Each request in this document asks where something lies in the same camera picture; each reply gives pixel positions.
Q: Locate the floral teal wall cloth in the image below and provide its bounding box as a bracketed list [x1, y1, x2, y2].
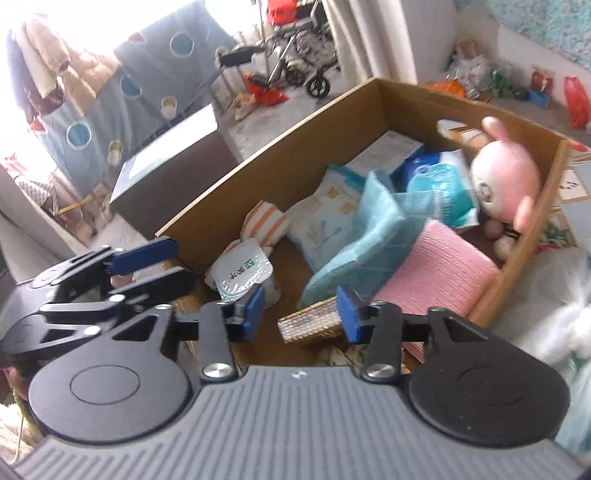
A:
[485, 0, 591, 70]

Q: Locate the blue white carton box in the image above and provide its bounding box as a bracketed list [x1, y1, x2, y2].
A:
[346, 130, 425, 177]

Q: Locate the red plastic bag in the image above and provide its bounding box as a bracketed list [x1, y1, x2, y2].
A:
[564, 76, 590, 130]

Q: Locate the white gold small box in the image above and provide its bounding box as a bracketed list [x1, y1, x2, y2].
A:
[277, 296, 342, 344]

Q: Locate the dark blue patterned quilt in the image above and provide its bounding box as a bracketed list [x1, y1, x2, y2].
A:
[40, 1, 236, 195]

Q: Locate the white curtain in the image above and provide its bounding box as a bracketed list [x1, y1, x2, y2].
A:
[322, 0, 418, 88]

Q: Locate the light blue checkered towel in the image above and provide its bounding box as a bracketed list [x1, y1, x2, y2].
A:
[297, 170, 442, 308]

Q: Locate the orange striped towel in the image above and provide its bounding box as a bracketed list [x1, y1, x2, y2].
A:
[239, 200, 290, 256]

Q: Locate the FamilyMart plastic bag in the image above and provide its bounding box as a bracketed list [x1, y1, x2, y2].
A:
[490, 247, 590, 464]

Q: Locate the green camouflage cloth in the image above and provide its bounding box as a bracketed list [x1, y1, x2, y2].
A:
[315, 343, 412, 375]

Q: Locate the clear tissue pack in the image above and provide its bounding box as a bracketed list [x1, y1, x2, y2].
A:
[205, 238, 281, 308]

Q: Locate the cotton swab bag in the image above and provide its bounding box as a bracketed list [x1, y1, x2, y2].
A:
[286, 165, 365, 272]

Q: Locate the wheelchair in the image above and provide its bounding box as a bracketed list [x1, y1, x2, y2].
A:
[218, 0, 342, 100]

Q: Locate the brown cardboard box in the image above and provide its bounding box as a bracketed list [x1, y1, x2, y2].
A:
[162, 79, 570, 367]

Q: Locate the blue white wipes pack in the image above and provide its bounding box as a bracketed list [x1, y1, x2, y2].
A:
[402, 149, 480, 231]

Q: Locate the pink knitted cloth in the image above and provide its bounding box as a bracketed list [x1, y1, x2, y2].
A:
[374, 220, 500, 317]

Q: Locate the orange snack bag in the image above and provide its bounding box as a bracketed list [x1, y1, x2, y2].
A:
[425, 79, 467, 99]

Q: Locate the pink plush doll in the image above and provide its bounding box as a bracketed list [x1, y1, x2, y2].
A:
[470, 116, 541, 262]

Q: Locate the beige padded jacket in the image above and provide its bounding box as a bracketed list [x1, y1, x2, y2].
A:
[8, 21, 122, 120]

